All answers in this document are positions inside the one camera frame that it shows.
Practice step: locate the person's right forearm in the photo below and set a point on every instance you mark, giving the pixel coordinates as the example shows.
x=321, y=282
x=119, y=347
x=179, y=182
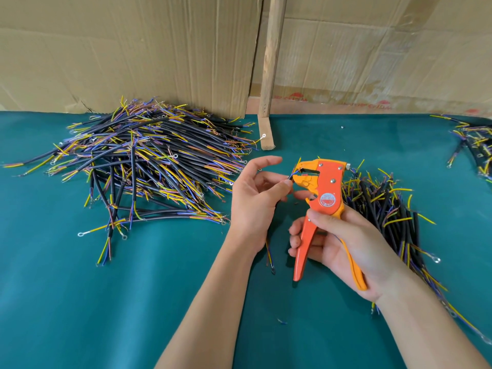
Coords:
x=426, y=326

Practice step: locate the creased brown cardboard sheet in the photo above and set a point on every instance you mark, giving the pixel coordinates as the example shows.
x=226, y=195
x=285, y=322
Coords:
x=127, y=49

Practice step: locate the green table cloth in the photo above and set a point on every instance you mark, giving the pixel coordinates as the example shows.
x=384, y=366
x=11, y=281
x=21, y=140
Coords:
x=77, y=303

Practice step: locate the person's right middle finger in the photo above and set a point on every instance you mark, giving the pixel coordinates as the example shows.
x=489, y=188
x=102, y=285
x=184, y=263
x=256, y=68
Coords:
x=298, y=225

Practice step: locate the brown cardboard sheet red print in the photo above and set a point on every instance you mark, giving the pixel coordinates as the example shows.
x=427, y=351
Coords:
x=384, y=49

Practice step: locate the person's left thumb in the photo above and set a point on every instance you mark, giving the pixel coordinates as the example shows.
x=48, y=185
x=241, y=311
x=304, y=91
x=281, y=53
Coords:
x=277, y=192

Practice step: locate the wooden post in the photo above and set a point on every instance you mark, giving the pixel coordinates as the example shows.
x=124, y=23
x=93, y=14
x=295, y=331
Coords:
x=272, y=57

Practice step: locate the person's right thumb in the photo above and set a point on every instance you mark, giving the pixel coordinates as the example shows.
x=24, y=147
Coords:
x=330, y=222

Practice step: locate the person's right little finger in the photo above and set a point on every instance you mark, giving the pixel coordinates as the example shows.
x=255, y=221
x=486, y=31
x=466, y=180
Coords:
x=311, y=255

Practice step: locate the person's right hand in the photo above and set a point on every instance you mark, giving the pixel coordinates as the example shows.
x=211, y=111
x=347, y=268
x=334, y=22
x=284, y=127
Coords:
x=357, y=253

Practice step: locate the person's left forearm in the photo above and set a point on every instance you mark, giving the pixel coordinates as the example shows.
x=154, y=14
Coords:
x=215, y=311

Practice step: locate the person's left hand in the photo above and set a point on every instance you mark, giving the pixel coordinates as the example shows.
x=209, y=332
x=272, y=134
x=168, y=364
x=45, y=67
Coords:
x=250, y=211

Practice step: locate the person's left middle finger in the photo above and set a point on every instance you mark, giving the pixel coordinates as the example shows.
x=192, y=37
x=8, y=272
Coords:
x=271, y=176

